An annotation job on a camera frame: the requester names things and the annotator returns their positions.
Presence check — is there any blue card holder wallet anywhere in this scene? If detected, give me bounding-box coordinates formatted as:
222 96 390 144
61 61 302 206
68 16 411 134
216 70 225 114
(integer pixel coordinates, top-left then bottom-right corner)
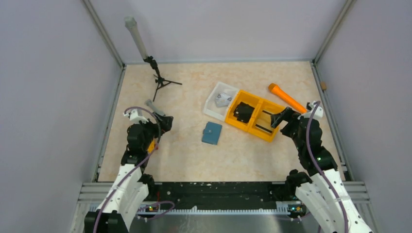
202 121 223 145

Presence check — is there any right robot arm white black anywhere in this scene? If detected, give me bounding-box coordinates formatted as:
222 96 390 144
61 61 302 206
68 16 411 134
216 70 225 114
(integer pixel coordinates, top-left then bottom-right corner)
271 102 373 233

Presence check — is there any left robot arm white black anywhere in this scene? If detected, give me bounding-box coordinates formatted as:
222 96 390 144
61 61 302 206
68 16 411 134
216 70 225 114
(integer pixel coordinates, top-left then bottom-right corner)
84 114 173 233

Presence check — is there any yellow two-compartment bin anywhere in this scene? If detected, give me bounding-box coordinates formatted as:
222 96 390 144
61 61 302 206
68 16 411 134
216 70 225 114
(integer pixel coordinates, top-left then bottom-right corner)
225 90 285 142

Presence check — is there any grey dumbbell-shaped part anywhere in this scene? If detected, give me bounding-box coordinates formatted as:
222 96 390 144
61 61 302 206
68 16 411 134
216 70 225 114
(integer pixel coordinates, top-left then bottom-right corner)
145 99 166 117

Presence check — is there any small yellow red toy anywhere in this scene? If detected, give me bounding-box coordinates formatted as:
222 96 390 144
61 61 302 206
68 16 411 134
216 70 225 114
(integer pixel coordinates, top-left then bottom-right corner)
147 140 156 153

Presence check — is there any black block in bin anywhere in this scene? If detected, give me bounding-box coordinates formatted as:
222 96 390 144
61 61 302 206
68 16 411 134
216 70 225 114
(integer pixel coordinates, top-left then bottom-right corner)
233 102 255 124

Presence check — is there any black mini tripod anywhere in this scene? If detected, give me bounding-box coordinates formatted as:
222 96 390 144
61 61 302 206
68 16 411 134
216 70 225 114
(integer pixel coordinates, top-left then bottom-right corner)
143 56 182 101

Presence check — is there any white plastic tray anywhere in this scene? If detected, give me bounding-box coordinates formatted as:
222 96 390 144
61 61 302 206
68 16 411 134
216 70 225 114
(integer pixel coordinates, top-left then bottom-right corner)
203 82 240 121

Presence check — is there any silver foil packet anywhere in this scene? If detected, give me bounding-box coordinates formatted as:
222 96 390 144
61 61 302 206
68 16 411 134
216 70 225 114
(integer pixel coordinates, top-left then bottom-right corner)
214 92 233 108

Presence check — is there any grey tube on tripod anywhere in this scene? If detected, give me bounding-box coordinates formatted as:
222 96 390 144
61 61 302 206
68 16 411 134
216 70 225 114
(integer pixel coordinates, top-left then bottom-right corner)
124 16 149 62

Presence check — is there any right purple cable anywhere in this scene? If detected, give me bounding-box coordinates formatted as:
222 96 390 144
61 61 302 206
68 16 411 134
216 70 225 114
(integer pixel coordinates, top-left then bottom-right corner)
305 100 350 233

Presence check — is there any purple cable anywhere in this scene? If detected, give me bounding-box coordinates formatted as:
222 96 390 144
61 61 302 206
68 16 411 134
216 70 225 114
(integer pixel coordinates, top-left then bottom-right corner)
92 106 162 233
305 100 350 233

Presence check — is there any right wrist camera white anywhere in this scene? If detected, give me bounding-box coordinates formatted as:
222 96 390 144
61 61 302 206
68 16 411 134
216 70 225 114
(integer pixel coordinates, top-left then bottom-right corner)
304 101 324 120

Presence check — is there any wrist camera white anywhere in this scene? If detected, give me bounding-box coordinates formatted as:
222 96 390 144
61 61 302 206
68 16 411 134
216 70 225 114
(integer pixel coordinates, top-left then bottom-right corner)
123 109 148 124
304 101 324 120

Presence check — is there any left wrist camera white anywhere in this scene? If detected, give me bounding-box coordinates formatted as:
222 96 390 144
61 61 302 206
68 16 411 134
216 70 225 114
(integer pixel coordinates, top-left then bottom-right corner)
123 109 148 124

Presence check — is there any orange plastic cone handle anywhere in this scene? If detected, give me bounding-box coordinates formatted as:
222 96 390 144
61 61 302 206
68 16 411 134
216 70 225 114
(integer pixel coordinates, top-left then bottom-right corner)
268 83 307 114

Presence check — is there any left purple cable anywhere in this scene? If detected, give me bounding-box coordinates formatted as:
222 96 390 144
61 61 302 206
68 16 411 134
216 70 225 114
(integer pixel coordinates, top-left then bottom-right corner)
92 106 162 233

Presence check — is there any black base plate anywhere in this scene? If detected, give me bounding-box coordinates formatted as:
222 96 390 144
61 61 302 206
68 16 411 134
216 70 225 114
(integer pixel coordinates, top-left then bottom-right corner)
145 182 308 214

